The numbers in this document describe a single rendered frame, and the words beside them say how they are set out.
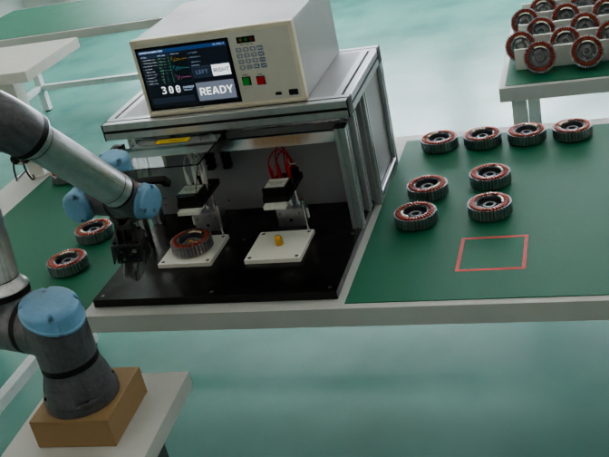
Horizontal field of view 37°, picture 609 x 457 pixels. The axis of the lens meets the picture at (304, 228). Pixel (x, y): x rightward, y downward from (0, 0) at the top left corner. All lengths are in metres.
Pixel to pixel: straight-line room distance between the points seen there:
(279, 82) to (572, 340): 1.43
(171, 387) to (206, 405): 1.23
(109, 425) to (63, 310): 0.24
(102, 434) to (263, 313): 0.51
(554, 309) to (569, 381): 1.01
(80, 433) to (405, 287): 0.78
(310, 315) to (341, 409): 0.94
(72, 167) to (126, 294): 0.61
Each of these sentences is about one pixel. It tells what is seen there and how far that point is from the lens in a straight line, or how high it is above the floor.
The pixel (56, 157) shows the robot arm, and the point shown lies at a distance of 1.78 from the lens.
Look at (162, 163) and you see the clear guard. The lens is 2.26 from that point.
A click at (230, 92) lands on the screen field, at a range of 2.35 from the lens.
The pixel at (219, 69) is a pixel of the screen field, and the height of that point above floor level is 1.22.
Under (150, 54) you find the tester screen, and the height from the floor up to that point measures 1.28.
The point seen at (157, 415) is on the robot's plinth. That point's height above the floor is 0.75.
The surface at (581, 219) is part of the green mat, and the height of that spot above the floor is 0.75.
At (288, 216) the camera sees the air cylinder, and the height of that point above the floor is 0.80.
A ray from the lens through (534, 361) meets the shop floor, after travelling 3.11.
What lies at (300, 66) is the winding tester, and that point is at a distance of 2.28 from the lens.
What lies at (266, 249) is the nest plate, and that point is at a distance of 2.34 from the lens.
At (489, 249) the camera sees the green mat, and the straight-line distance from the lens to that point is 2.22.
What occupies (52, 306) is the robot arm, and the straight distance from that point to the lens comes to 1.80.
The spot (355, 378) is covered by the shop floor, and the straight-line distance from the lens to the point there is 3.14.
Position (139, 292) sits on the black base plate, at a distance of 2.34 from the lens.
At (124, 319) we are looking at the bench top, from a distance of 2.31.
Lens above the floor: 1.83
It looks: 26 degrees down
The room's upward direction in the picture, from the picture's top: 12 degrees counter-clockwise
